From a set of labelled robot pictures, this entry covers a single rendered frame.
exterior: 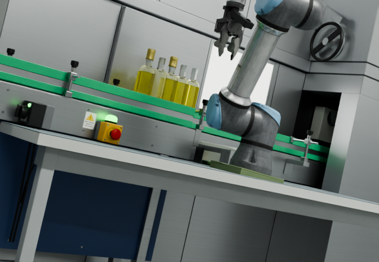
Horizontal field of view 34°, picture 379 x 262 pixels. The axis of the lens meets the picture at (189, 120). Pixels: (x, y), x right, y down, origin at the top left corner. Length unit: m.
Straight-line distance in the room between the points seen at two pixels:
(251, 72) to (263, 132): 0.22
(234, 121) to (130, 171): 0.42
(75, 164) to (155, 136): 0.64
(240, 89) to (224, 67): 0.88
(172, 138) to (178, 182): 0.50
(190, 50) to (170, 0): 0.24
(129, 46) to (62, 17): 0.31
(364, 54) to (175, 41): 0.95
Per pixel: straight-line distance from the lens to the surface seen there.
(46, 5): 2.50
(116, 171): 1.86
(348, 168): 3.07
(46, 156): 1.77
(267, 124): 2.13
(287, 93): 3.25
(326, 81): 3.23
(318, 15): 2.01
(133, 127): 2.33
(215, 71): 2.89
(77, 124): 2.22
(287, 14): 1.97
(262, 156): 2.12
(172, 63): 2.58
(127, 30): 2.62
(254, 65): 2.02
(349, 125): 3.07
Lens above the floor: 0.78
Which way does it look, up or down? 3 degrees up
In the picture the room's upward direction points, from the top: 13 degrees clockwise
